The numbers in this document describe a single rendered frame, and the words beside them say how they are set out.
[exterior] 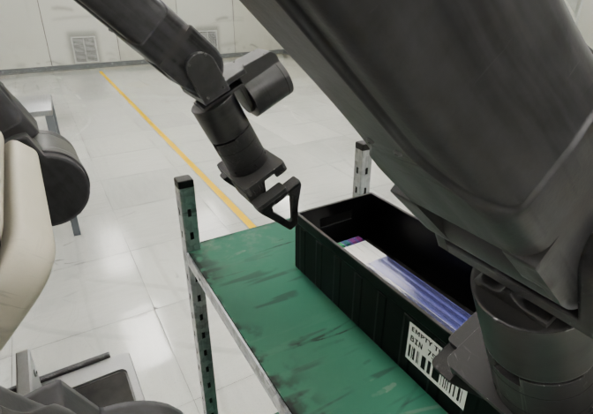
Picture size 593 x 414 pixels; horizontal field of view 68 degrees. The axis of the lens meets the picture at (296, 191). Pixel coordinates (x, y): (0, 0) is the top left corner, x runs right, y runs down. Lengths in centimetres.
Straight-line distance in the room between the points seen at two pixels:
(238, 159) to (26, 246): 37
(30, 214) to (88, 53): 927
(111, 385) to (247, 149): 31
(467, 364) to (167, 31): 41
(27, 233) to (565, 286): 23
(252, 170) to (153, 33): 21
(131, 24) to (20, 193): 26
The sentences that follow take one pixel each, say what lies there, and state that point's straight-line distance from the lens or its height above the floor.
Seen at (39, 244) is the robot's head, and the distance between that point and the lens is 25.
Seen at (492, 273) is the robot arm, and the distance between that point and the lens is 23.
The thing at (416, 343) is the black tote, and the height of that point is 101.
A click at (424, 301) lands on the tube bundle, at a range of 71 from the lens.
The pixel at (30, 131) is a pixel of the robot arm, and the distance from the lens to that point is 51.
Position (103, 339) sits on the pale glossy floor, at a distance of 224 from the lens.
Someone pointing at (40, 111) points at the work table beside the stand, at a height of 80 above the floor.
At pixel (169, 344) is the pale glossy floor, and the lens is 212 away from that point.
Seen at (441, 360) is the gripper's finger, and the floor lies 117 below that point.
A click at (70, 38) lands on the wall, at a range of 949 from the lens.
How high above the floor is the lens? 142
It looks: 25 degrees down
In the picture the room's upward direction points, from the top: straight up
